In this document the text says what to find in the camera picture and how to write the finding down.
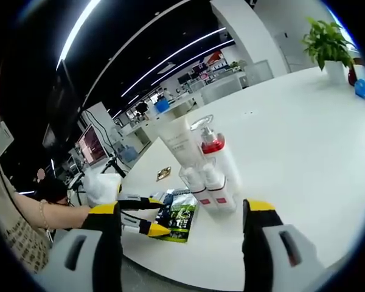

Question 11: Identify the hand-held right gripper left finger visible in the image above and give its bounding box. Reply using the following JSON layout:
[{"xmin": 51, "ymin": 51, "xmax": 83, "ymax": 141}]
[{"xmin": 36, "ymin": 202, "xmax": 124, "ymax": 292}]

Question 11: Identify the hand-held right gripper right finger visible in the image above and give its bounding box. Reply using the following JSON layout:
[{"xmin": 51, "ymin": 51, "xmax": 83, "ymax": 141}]
[{"xmin": 242, "ymin": 198, "xmax": 327, "ymax": 292}]

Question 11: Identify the green black skincare sachet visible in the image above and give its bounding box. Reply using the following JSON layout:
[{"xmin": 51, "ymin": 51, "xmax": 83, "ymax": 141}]
[{"xmin": 164, "ymin": 203, "xmax": 199, "ymax": 243}]

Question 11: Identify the silver skincare sachet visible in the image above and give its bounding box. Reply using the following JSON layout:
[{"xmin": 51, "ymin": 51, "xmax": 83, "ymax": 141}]
[{"xmin": 169, "ymin": 188, "xmax": 196, "ymax": 206}]

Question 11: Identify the white skincare tube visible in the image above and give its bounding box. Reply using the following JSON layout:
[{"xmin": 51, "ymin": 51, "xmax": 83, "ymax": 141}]
[{"xmin": 153, "ymin": 117, "xmax": 201, "ymax": 167}]

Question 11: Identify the white pump bottle red collar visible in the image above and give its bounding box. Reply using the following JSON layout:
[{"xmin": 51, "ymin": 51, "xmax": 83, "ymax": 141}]
[{"xmin": 190, "ymin": 114, "xmax": 243, "ymax": 195}]

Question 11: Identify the blue storage box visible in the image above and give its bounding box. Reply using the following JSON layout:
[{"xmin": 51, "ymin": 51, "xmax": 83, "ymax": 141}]
[{"xmin": 155, "ymin": 99, "xmax": 170, "ymax": 114}]

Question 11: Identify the black monitor stand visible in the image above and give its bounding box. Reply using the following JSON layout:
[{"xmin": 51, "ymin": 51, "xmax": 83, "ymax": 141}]
[{"xmin": 102, "ymin": 153, "xmax": 130, "ymax": 180}]

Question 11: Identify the gold foil candy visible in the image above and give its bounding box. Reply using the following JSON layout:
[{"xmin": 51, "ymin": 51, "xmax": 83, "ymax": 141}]
[{"xmin": 156, "ymin": 166, "xmax": 173, "ymax": 182}]

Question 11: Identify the blue water jug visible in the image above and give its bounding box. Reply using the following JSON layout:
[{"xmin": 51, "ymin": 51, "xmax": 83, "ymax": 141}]
[{"xmin": 121, "ymin": 145, "xmax": 137, "ymax": 162}]

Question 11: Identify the tilted monitor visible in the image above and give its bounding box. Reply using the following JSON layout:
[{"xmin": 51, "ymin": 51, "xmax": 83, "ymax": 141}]
[{"xmin": 77, "ymin": 122, "xmax": 110, "ymax": 167}]

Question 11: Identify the white panel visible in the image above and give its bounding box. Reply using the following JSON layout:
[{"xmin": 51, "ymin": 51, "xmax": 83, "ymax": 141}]
[{"xmin": 0, "ymin": 121, "xmax": 15, "ymax": 159}]

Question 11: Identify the background shelving counter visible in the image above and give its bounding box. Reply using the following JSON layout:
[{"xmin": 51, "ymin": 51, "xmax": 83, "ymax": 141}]
[{"xmin": 115, "ymin": 54, "xmax": 250, "ymax": 128}]

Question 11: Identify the thin ceiling light strip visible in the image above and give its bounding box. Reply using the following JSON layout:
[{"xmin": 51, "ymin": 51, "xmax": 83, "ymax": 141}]
[
  {"xmin": 121, "ymin": 27, "xmax": 228, "ymax": 97},
  {"xmin": 127, "ymin": 38, "xmax": 234, "ymax": 106}
]

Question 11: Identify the wide ceiling light strip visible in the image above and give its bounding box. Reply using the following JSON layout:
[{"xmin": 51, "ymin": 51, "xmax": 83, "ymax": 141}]
[{"xmin": 56, "ymin": 0, "xmax": 102, "ymax": 69}]

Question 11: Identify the white pillar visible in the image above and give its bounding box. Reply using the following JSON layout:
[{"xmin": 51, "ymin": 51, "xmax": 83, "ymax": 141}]
[{"xmin": 211, "ymin": 0, "xmax": 280, "ymax": 83}]

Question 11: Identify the blue packet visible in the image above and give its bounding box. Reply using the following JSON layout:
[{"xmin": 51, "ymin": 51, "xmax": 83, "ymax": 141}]
[{"xmin": 354, "ymin": 78, "xmax": 365, "ymax": 105}]

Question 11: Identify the small red item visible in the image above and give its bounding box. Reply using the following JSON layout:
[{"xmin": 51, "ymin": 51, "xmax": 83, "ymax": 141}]
[{"xmin": 347, "ymin": 65, "xmax": 358, "ymax": 85}]

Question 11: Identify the potted green plant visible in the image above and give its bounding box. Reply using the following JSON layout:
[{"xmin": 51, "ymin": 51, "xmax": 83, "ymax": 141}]
[{"xmin": 302, "ymin": 17, "xmax": 355, "ymax": 86}]

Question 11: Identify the bead bracelet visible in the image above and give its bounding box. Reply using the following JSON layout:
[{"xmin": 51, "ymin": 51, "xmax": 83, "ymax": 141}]
[{"xmin": 38, "ymin": 199, "xmax": 51, "ymax": 232}]

